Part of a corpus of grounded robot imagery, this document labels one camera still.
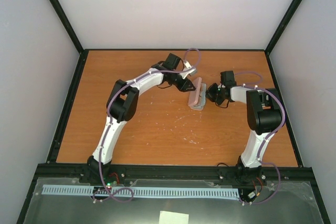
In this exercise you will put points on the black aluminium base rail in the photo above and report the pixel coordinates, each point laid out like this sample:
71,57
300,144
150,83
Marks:
128,173

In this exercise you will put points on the pink glasses case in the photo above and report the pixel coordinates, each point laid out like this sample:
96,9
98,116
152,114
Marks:
197,98

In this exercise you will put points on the pale yellow paper note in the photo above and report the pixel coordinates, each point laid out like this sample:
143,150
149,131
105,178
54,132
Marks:
167,217

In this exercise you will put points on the light blue slotted cable duct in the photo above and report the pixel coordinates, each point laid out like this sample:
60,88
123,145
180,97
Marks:
143,192

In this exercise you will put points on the black frame post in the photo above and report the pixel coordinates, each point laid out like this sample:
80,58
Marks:
291,10
67,25

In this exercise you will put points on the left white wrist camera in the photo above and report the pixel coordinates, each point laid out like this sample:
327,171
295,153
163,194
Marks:
188,70

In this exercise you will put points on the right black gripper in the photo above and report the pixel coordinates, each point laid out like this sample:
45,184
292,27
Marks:
209,94

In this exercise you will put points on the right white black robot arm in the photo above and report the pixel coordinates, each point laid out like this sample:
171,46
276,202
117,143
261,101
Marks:
265,117

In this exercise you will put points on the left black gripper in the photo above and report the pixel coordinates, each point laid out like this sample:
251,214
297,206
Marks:
183,87

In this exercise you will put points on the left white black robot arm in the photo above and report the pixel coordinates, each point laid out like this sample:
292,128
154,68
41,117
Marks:
123,101

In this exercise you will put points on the left black frame post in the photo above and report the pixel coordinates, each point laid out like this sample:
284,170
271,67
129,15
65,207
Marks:
67,25

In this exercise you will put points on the right black frame post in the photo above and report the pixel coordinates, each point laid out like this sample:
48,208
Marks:
291,10

